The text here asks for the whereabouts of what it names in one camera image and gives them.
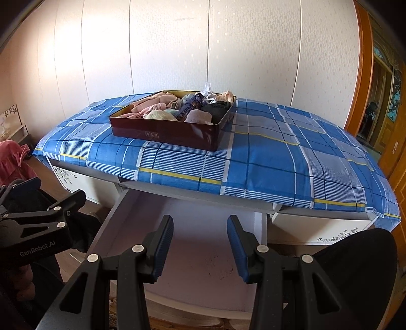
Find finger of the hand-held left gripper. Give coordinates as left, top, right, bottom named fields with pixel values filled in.
left=0, top=177, right=42, bottom=213
left=0, top=189, right=87, bottom=238

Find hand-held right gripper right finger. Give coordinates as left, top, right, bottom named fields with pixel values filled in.
left=227, top=215, right=365, bottom=330

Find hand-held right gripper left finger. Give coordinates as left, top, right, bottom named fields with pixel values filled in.
left=44, top=215, right=174, bottom=330

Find white drawer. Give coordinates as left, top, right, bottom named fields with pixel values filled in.
left=87, top=187, right=268, bottom=321

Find dark red box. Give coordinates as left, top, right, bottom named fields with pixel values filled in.
left=109, top=90, right=237, bottom=152

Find pink trimmed garment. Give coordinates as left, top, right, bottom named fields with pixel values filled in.
left=135, top=106, right=159, bottom=120

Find pale yellow sock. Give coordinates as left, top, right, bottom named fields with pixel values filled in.
left=144, top=109, right=178, bottom=122

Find peach garment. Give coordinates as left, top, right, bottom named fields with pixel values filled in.
left=122, top=92, right=183, bottom=120

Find lavender sock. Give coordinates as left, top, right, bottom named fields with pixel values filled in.
left=184, top=109, right=213, bottom=125

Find black garment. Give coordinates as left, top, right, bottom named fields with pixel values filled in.
left=200, top=101, right=232, bottom=124

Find navy lace garment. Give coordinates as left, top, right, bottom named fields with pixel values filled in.
left=176, top=93, right=205, bottom=121

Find white lace garment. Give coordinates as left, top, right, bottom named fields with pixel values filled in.
left=201, top=82, right=224, bottom=104

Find person's left hand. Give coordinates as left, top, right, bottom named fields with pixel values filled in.
left=14, top=265, right=37, bottom=300

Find pink cloth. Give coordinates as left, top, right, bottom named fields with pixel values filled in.
left=0, top=140, right=32, bottom=186

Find white low shelf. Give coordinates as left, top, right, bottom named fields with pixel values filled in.
left=0, top=103, right=32, bottom=146

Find white floral desk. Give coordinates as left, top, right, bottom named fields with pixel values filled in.
left=47, top=157, right=381, bottom=321

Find blue plaid cloth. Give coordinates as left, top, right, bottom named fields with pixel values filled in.
left=32, top=93, right=402, bottom=229

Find person's black pants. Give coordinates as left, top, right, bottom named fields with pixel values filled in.
left=0, top=190, right=398, bottom=330

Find wooden door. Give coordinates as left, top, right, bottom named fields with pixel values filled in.
left=344, top=0, right=406, bottom=223

